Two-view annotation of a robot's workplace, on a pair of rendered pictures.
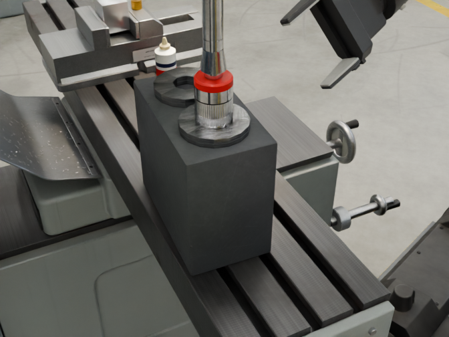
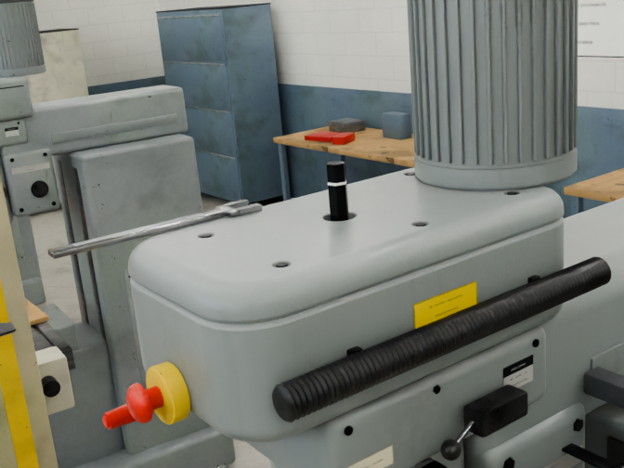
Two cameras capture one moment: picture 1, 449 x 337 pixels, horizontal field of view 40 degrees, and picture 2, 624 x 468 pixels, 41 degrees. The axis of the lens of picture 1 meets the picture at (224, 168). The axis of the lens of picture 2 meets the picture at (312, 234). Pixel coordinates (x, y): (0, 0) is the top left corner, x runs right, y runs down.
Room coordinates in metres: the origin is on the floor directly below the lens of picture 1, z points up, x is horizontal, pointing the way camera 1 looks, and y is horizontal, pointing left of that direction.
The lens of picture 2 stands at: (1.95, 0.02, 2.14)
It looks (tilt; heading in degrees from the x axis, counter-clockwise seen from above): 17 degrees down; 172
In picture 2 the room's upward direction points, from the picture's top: 5 degrees counter-clockwise
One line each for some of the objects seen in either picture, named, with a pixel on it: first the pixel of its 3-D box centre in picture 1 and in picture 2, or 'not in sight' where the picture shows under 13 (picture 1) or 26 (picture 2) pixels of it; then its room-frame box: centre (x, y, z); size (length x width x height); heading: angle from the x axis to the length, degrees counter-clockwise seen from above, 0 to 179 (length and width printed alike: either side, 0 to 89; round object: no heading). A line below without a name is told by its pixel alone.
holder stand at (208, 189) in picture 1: (201, 161); not in sight; (0.69, 0.03, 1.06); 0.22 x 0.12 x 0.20; 23
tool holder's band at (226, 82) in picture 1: (213, 79); not in sight; (0.65, 0.01, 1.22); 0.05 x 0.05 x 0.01
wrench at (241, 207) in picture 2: not in sight; (159, 227); (1.05, -0.02, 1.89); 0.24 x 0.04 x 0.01; 114
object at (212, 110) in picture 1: (213, 101); not in sight; (0.65, 0.01, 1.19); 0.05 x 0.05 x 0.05
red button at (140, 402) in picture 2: not in sight; (146, 401); (1.19, -0.05, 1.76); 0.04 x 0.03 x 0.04; 26
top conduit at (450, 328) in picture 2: not in sight; (461, 326); (1.20, 0.27, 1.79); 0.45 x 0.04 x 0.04; 116
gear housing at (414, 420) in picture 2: not in sight; (381, 375); (1.06, 0.22, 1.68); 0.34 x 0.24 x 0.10; 116
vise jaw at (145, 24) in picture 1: (138, 17); not in sight; (1.21, 0.18, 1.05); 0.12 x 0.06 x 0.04; 27
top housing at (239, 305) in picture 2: not in sight; (355, 280); (1.08, 0.19, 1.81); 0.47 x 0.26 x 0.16; 116
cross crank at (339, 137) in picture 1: (329, 145); not in sight; (1.30, -0.27, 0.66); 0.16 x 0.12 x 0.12; 116
